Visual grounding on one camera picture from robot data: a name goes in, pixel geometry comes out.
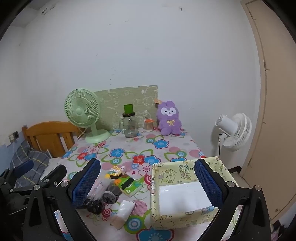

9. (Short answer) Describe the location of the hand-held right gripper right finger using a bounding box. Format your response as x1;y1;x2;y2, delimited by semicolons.
194;159;271;241

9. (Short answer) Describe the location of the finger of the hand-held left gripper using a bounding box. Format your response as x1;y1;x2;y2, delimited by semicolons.
40;165;67;186
10;160;35;183

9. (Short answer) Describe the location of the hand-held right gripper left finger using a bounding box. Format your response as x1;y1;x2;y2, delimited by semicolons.
23;158;101;241

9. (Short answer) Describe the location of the clear bag of dark items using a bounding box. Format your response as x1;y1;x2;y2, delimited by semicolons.
87;178;123;215

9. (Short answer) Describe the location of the yellow cartoon tissue pack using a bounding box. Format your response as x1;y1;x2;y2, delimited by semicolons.
105;165;126;180

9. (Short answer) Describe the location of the white cloth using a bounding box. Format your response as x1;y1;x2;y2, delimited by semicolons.
110;200;136;230

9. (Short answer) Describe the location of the grey plaid pillow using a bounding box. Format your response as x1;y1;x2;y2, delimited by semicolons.
10;140;50;186

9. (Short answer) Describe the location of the white paper sheet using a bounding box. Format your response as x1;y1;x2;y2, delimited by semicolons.
159;182;212;214

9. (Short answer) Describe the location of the wooden bed headboard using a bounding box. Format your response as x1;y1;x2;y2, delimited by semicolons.
22;121;81;158

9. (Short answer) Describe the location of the white standing fan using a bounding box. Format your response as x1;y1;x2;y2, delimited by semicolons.
211;113;252;152

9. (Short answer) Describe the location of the floral tablecloth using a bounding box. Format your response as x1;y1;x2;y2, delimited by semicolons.
53;126;243;241

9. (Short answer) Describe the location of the green desk fan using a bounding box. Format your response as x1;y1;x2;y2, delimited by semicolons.
64;89;110;144

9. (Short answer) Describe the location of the glass jar mug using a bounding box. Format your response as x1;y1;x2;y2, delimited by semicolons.
119;112;139;138

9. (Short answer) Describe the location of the purple plush rabbit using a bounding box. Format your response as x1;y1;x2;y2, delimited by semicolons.
156;100;182;136

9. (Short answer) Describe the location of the green patterned board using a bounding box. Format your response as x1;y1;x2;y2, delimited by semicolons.
94;85;158;131

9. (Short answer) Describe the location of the beige door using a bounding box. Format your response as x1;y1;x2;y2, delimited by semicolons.
240;0;296;223

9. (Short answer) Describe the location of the black fan cable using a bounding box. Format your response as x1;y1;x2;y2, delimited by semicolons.
217;133;223;158

